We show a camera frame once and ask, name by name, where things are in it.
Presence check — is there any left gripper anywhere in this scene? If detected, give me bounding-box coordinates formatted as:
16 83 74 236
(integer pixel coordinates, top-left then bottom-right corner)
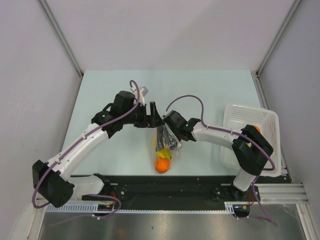
122 101 164 128

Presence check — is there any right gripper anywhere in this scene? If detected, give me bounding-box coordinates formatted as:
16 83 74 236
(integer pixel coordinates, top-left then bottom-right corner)
156 126 182 152

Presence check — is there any clear zip top bag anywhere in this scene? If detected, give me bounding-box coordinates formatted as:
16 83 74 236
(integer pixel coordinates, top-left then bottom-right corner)
149 125 182 174

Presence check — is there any yellow fake banana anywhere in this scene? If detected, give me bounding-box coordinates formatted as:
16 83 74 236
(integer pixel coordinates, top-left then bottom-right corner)
152 133 172 160

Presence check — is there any orange fake fruit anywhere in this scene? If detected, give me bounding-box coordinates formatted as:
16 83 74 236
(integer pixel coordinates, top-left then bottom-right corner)
154 157 171 174
254 125 261 133

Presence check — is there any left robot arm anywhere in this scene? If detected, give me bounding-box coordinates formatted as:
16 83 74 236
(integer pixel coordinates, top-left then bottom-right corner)
32 87 164 208

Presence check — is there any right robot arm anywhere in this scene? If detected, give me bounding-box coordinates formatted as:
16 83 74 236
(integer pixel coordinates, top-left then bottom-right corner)
155 110 274 201

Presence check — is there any white perforated plastic basket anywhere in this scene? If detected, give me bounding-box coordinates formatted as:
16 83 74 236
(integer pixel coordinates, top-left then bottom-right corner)
222 104 282 178

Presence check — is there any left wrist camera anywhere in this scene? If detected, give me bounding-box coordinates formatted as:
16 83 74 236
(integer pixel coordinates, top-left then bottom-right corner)
130 86 149 105

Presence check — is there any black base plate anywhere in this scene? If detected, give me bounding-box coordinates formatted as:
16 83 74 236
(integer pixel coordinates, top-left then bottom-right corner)
81 175 289 210

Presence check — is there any right aluminium frame post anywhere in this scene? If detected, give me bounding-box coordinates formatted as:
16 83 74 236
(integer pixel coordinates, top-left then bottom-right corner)
254 0 302 76

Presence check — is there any aluminium frame post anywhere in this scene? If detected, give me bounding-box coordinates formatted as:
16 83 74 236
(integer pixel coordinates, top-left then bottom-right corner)
254 0 302 76
35 0 84 77

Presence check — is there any white slotted cable duct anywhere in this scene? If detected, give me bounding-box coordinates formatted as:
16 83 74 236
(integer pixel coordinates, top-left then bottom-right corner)
45 202 249 215

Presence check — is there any left aluminium frame post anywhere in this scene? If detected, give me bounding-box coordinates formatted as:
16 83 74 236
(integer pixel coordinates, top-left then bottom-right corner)
35 0 84 77

